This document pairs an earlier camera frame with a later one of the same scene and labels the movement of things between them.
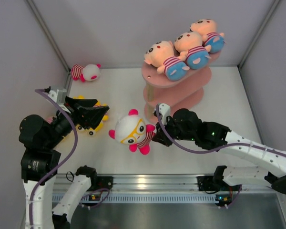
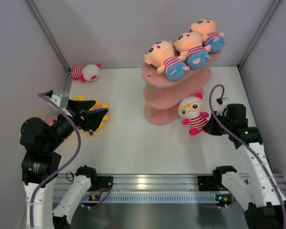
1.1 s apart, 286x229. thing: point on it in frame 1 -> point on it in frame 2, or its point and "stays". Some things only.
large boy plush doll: [208, 28] stays
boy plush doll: [189, 45] stays
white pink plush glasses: [132, 130] -> [190, 107]
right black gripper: [161, 135] -> [210, 127]
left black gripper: [91, 115] stays
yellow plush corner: [49, 119] stays
